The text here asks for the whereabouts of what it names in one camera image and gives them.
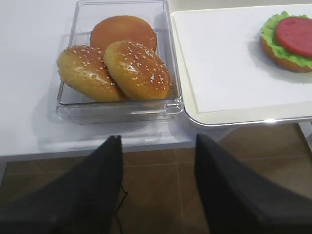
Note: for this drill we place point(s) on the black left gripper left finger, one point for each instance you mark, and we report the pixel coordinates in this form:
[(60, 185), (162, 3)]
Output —
[(82, 201)]

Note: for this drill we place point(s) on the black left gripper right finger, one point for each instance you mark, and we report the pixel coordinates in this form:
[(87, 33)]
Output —
[(237, 200)]

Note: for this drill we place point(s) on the lettuce leaf on burger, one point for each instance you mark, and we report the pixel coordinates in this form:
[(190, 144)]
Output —
[(268, 34)]

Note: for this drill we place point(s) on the left sesame top bun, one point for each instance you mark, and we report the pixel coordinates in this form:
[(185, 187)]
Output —
[(82, 68)]

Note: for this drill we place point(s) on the sesame bun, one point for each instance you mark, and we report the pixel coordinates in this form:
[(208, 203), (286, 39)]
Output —
[(138, 71), (82, 68)]

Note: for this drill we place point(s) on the white metal tray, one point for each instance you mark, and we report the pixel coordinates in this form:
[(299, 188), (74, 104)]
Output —
[(295, 112)]

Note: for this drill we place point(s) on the right sesame top bun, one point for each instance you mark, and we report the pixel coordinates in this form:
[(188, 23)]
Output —
[(138, 71)]

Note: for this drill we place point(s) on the clear plastic bun container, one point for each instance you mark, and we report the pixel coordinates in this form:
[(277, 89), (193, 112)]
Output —
[(81, 109)]

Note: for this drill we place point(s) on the bottom bun on tray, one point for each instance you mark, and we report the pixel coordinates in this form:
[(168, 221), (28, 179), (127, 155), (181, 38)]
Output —
[(282, 62)]

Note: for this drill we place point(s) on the white paper tray liner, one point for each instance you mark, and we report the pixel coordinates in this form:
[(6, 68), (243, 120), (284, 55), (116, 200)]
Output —
[(226, 65)]

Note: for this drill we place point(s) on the tomato slice on burger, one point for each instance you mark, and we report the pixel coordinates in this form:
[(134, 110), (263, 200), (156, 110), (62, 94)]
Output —
[(295, 35)]

